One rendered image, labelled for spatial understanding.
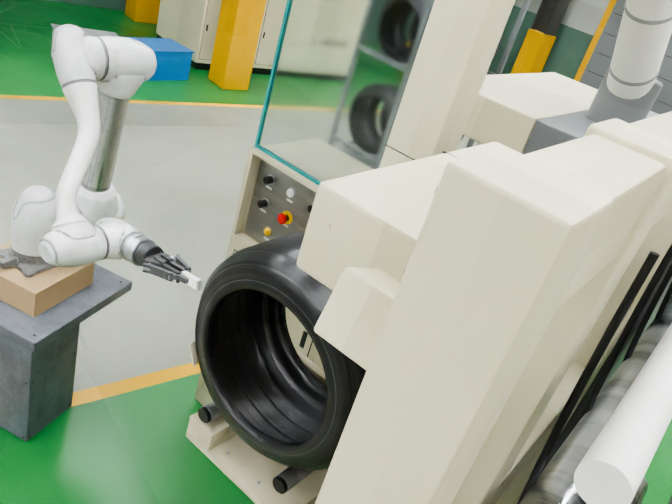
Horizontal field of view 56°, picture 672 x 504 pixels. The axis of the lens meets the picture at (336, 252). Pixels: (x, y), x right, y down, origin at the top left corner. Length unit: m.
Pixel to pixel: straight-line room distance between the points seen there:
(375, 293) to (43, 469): 2.15
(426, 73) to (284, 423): 0.97
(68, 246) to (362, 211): 1.15
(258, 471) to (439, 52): 1.14
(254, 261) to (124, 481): 1.50
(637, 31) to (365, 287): 1.16
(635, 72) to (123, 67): 1.47
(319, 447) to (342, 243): 0.68
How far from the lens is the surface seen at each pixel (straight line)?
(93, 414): 2.98
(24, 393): 2.71
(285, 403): 1.82
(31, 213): 2.35
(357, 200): 0.89
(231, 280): 1.49
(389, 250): 0.86
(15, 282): 2.40
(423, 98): 1.52
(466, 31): 1.47
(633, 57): 1.81
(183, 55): 7.29
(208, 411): 1.73
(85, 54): 2.09
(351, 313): 0.80
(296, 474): 1.65
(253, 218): 2.51
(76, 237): 1.88
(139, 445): 2.87
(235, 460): 1.79
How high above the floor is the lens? 2.13
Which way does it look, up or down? 28 degrees down
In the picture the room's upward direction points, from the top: 18 degrees clockwise
